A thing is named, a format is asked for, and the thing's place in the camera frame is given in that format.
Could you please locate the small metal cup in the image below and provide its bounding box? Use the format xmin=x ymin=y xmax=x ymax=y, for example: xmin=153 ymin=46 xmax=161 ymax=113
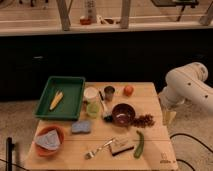
xmin=104 ymin=86 xmax=115 ymax=101

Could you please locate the red object on shelf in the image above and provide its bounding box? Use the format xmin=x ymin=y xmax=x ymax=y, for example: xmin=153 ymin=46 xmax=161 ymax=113
xmin=79 ymin=16 xmax=92 ymax=25

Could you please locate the black handled brush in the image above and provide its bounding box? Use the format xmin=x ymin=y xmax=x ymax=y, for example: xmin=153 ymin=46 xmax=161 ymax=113
xmin=99 ymin=93 xmax=112 ymax=122

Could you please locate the green plastic cup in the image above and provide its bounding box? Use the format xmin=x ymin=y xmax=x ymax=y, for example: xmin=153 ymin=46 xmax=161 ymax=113
xmin=86 ymin=102 xmax=99 ymax=118

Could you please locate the orange bowl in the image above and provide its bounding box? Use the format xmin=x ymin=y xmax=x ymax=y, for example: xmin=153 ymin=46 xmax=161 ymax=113
xmin=34 ymin=125 xmax=64 ymax=157

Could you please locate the silver fork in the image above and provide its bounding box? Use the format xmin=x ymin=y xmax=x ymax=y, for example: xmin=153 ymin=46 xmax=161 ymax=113
xmin=84 ymin=138 xmax=115 ymax=160

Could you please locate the blue sponge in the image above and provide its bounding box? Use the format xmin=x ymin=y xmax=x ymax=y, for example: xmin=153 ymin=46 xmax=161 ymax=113
xmin=71 ymin=120 xmax=91 ymax=134

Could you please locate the green cucumber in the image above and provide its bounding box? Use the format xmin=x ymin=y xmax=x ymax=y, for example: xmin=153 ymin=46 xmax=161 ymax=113
xmin=133 ymin=131 xmax=144 ymax=159

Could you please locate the green plastic tray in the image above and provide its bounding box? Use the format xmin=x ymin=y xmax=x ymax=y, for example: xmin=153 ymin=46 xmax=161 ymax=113
xmin=35 ymin=76 xmax=85 ymax=121

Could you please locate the white bottle on shelf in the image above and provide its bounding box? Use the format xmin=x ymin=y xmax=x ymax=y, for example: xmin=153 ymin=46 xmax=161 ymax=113
xmin=85 ymin=0 xmax=97 ymax=23

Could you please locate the black stand post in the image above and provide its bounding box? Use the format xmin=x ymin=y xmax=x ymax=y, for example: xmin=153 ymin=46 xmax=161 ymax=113
xmin=6 ymin=137 xmax=14 ymax=171

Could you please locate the yellow corn cob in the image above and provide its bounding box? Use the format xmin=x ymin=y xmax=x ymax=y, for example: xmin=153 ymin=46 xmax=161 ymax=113
xmin=49 ymin=91 xmax=63 ymax=110

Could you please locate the grey folded cloth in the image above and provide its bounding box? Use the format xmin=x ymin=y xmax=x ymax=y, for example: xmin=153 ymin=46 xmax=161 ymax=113
xmin=35 ymin=130 xmax=60 ymax=150

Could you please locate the dark brown bowl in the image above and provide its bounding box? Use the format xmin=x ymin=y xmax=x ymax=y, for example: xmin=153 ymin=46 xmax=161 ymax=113
xmin=112 ymin=103 xmax=136 ymax=127

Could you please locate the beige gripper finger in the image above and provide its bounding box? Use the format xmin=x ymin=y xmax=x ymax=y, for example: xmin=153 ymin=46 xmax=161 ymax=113
xmin=162 ymin=108 xmax=176 ymax=125

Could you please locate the black floor cable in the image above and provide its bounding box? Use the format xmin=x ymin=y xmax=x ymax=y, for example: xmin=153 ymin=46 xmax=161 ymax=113
xmin=169 ymin=132 xmax=213 ymax=171

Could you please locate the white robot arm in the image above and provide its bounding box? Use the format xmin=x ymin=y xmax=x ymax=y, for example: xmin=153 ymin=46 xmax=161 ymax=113
xmin=158 ymin=62 xmax=213 ymax=125

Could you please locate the red tomato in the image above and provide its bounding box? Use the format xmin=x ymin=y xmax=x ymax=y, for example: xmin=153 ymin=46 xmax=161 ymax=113
xmin=123 ymin=85 xmax=134 ymax=96

